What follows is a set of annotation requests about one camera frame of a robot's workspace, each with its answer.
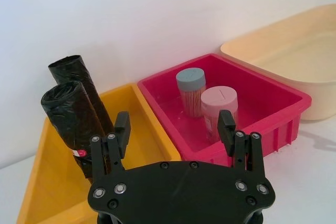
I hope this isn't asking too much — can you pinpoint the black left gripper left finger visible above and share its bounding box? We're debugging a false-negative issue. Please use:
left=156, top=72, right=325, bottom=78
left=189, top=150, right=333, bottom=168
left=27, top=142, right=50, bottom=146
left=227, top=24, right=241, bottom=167
left=89, top=111, right=131, bottom=183

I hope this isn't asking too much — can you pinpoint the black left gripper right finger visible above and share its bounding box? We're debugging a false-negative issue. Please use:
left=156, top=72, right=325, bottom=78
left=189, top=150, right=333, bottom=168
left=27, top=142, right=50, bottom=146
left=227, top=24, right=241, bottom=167
left=218, top=109, right=266, bottom=180

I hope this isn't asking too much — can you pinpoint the toothpick jar with pink lid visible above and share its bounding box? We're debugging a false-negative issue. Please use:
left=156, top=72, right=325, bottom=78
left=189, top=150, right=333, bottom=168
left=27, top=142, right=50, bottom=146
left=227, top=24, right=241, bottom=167
left=200, top=85, right=239, bottom=145

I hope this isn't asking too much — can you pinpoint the red plastic bin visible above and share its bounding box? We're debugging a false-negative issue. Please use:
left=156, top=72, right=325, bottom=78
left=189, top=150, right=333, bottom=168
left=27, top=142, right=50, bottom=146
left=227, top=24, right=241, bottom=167
left=137, top=53, right=313, bottom=168

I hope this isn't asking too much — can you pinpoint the black garbage bag roll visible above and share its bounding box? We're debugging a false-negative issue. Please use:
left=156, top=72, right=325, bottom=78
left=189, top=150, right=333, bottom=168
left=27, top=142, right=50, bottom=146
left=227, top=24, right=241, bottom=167
left=40, top=80, right=111, bottom=184
left=47, top=54, right=117, bottom=141

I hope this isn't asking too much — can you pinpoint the toothpick jar with grey lid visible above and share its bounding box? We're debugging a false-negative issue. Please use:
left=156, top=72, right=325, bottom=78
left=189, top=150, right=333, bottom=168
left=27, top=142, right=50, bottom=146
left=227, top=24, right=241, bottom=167
left=175, top=67, right=207, bottom=118

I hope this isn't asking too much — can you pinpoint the yellow plastic bin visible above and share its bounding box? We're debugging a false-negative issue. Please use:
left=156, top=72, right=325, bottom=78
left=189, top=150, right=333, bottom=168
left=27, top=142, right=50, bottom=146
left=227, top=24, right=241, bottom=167
left=16, top=83, right=182, bottom=224

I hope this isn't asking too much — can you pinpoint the cream plastic tub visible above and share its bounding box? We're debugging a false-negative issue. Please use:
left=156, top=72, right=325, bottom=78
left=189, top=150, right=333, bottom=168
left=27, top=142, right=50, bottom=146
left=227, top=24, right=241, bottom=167
left=219, top=4, right=336, bottom=122

